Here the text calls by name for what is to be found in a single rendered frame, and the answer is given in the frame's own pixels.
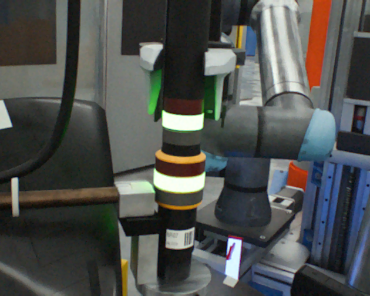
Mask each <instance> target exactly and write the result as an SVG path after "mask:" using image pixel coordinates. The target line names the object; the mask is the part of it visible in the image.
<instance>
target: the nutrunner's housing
mask: <svg viewBox="0 0 370 296"><path fill-rule="evenodd" d="M157 213H158V215H159V216H160V218H161V228H160V234H159V240H158V252H157V275H158V276H159V277H160V278H162V279H164V280H167V281H183V280H185V279H187V278H189V276H190V274H191V259H192V252H193V251H194V242H195V233H196V218H197V207H196V208H193V209H189V210H172V209H169V208H164V207H162V206H160V205H158V208H157Z"/></svg>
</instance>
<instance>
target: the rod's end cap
mask: <svg viewBox="0 0 370 296"><path fill-rule="evenodd" d="M127 186H128V188H130V189H132V190H137V189H150V188H152V185H151V184H150V183H149V182H138V183H129V185H127Z"/></svg>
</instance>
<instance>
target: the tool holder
mask: <svg viewBox="0 0 370 296"><path fill-rule="evenodd" d="M138 182H147V181H120V182H114V184H113V187H118V189H117V204H113V205H114V207H115V209H116V212H117V218H118V220H119V222H120V225H121V226H122V229H123V231H124V233H125V236H126V237H131V246H130V269H131V271H132V274H133V276H134V279H135V286H136V288H137V290H138V292H139V293H141V295H143V296H206V295H207V293H208V292H209V290H210V283H211V273H210V270H209V269H208V268H207V267H206V266H205V265H204V264H203V263H201V262H200V261H198V260H196V259H193V258H192V259H191V274H190V276H189V278H187V279H185V280H183V281H167V280H164V279H162V278H160V277H159V276H158V275H157V252H158V240H159V234H160V228H161V218H160V216H159V215H158V213H157V212H156V210H155V209H154V198H155V192H154V190H153V189H152V188H150V189H137V190H132V189H130V188H128V186H127V185H129V183H138Z"/></svg>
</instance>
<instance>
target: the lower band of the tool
mask: <svg viewBox="0 0 370 296"><path fill-rule="evenodd" d="M156 157H157V158H159V159H161V160H164V161H167V162H172V163H198V162H202V161H203V160H205V159H206V155H205V154H204V153H202V152H201V154H200V155H198V156H194V157H176V156H169V155H167V154H164V153H162V152H161V149H160V150H159V151H157V152H156ZM155 171H156V172H157V173H158V174H161V175H163V176H167V177H172V178H178V179H190V178H195V177H200V176H202V175H203V174H204V173H203V174H201V175H198V176H193V177H175V176H168V175H165V174H162V173H159V172H158V171H157V170H156V169H155ZM154 185H155V184H154ZM155 186H156V185H155ZM156 187H157V188H158V189H160V190H164V191H168V192H171V193H193V192H197V191H199V190H201V189H202V188H203V187H202V188H201V189H198V190H195V191H187V192H179V191H170V190H165V189H162V188H160V187H158V186H156ZM155 202H156V203H157V204H158V205H160V206H162V207H164V208H169V209H172V210H189V209H193V208H196V207H197V206H199V205H200V204H201V203H202V201H201V202H200V203H198V204H195V205H192V206H170V205H166V204H163V203H160V202H158V201H157V200H155Z"/></svg>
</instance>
